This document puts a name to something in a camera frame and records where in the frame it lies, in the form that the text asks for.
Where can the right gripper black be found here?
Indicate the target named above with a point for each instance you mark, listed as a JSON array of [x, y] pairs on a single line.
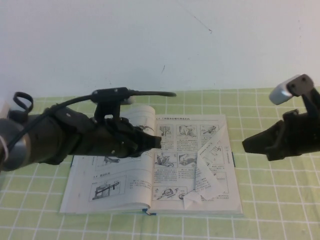
[[302, 140]]

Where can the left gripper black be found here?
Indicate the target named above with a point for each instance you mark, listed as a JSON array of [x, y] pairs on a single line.
[[110, 140]]

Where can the illustrated technical book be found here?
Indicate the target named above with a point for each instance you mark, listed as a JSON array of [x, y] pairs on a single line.
[[170, 180]]

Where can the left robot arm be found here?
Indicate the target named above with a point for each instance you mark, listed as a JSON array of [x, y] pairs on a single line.
[[50, 140]]

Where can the blue tape strip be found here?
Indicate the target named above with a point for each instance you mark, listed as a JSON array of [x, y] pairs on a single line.
[[72, 163], [233, 160]]

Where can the green white checked tablecloth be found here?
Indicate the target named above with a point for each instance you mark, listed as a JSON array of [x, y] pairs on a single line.
[[275, 200]]

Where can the beige board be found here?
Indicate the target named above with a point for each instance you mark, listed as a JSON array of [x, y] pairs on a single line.
[[3, 106]]

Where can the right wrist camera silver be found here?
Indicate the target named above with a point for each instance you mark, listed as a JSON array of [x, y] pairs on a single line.
[[278, 93]]

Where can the left camera bracket black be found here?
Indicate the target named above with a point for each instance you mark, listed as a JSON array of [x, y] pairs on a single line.
[[107, 100]]

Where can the camera bracket black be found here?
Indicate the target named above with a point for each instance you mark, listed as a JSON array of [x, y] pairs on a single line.
[[305, 87], [107, 100]]

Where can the right camera bracket black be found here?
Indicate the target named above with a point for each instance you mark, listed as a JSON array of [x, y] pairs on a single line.
[[305, 87]]

